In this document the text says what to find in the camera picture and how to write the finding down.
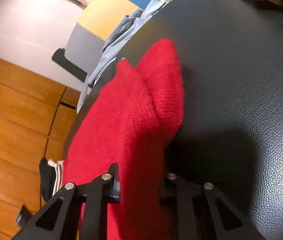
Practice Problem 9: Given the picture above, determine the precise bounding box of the grey yellow blue chair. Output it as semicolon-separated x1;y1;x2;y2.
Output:
65;0;172;75

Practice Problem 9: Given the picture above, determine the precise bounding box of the red knit sweater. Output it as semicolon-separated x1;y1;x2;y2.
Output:
63;40;184;239

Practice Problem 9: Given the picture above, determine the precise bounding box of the light grey blue hoodie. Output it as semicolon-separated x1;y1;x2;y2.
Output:
77;0;166;111

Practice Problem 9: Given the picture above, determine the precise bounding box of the black leather cushion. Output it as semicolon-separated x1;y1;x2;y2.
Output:
120;0;283;239

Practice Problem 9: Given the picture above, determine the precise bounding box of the folded black garment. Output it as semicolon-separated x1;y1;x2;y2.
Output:
39;158;56;202

